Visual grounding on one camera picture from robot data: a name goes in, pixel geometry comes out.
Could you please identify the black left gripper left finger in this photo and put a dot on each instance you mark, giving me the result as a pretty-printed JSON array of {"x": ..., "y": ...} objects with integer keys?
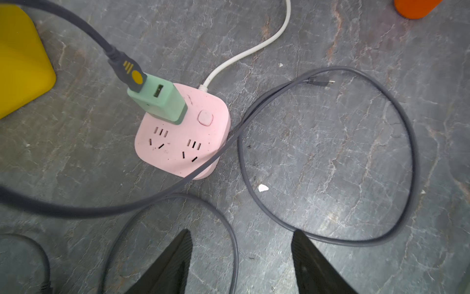
[{"x": 169, "y": 273}]

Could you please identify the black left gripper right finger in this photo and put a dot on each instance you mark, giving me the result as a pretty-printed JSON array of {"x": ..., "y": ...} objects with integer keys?
[{"x": 314, "y": 274}]

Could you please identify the green USB wall charger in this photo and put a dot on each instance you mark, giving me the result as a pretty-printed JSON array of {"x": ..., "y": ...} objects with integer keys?
[{"x": 159, "y": 98}]

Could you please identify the pink power strip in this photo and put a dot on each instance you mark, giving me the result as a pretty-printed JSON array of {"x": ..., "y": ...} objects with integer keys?
[{"x": 180, "y": 149}]

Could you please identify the yellow plastic storage box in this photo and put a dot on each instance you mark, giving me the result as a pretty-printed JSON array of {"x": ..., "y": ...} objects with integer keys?
[{"x": 26, "y": 70}]

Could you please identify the orange bottle cap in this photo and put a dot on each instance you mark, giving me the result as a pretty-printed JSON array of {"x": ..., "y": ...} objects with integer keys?
[{"x": 415, "y": 9}]

